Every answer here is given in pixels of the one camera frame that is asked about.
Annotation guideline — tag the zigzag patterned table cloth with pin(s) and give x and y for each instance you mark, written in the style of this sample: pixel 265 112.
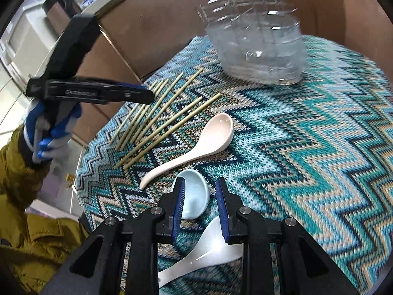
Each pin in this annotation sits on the zigzag patterned table cloth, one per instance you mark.
pixel 319 151

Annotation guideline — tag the beige ceramic spoon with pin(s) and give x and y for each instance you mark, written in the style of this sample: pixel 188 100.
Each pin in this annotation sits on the beige ceramic spoon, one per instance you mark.
pixel 215 137

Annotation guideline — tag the blue white gloved hand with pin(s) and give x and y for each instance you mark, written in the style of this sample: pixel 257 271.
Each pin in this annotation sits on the blue white gloved hand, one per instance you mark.
pixel 40 142

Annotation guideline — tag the white ceramic spoon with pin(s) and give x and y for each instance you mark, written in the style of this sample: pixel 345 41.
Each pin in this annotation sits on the white ceramic spoon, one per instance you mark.
pixel 210 250

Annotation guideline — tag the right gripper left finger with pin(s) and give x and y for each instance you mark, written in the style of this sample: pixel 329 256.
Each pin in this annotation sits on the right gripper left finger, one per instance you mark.
pixel 120 257

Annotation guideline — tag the olive jacket sleeve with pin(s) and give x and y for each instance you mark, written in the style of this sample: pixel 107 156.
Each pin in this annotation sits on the olive jacket sleeve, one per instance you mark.
pixel 33 247

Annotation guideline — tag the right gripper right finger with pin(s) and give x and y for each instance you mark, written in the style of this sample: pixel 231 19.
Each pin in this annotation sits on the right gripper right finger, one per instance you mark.
pixel 282 249

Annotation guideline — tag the light blue ceramic spoon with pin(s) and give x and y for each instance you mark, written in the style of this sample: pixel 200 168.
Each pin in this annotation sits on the light blue ceramic spoon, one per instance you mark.
pixel 197 194

